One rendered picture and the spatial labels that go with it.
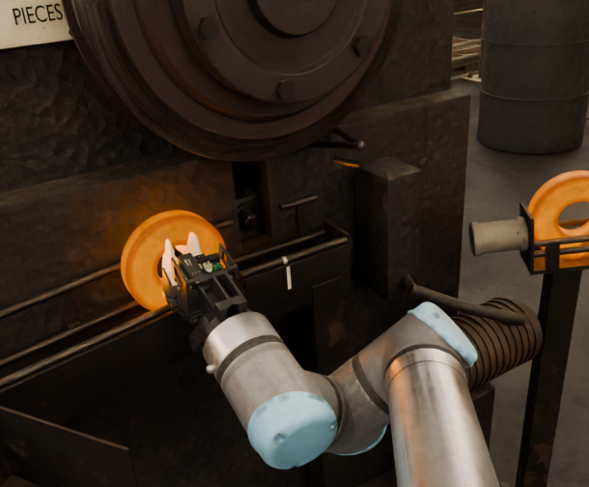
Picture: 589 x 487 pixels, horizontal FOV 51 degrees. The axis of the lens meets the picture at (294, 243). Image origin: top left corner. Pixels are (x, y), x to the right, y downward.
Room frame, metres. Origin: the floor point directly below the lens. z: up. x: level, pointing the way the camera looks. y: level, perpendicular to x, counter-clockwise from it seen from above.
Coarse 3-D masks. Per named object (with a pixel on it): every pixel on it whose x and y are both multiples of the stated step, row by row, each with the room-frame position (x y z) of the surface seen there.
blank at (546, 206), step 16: (560, 176) 0.95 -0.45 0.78; (576, 176) 0.93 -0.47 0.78; (544, 192) 0.93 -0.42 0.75; (560, 192) 0.92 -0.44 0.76; (576, 192) 0.92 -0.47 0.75; (528, 208) 0.96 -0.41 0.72; (544, 208) 0.93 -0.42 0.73; (560, 208) 0.92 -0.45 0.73; (544, 224) 0.93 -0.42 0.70; (560, 256) 0.92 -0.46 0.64; (576, 256) 0.92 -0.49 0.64
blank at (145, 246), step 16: (144, 224) 0.79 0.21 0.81; (160, 224) 0.78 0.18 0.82; (176, 224) 0.79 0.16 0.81; (192, 224) 0.80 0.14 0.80; (208, 224) 0.81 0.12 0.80; (128, 240) 0.78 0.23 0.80; (144, 240) 0.77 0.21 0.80; (160, 240) 0.78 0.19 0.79; (176, 240) 0.79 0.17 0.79; (208, 240) 0.81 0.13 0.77; (128, 256) 0.76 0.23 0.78; (144, 256) 0.77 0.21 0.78; (160, 256) 0.78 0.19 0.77; (224, 256) 0.82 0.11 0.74; (128, 272) 0.75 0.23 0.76; (144, 272) 0.76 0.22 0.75; (128, 288) 0.75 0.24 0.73; (144, 288) 0.76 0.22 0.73; (160, 288) 0.77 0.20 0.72; (144, 304) 0.76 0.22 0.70; (160, 304) 0.77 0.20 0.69
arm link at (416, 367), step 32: (416, 320) 0.58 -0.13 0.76; (448, 320) 0.60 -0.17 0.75; (384, 352) 0.57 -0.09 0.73; (416, 352) 0.53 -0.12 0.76; (448, 352) 0.53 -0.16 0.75; (384, 384) 0.53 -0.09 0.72; (416, 384) 0.48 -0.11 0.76; (448, 384) 0.47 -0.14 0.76; (416, 416) 0.43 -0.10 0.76; (448, 416) 0.42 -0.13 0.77; (416, 448) 0.39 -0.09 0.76; (448, 448) 0.38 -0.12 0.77; (480, 448) 0.39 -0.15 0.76; (416, 480) 0.35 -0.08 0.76; (448, 480) 0.34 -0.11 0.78; (480, 480) 0.34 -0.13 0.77
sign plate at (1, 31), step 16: (0, 0) 0.82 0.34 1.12; (16, 0) 0.83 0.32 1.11; (32, 0) 0.84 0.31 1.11; (48, 0) 0.85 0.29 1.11; (0, 16) 0.82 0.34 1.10; (16, 16) 0.82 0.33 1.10; (32, 16) 0.83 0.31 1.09; (48, 16) 0.84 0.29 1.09; (64, 16) 0.85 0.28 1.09; (0, 32) 0.81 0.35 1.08; (16, 32) 0.82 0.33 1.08; (32, 32) 0.83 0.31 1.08; (48, 32) 0.84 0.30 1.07; (64, 32) 0.85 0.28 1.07; (0, 48) 0.81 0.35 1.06
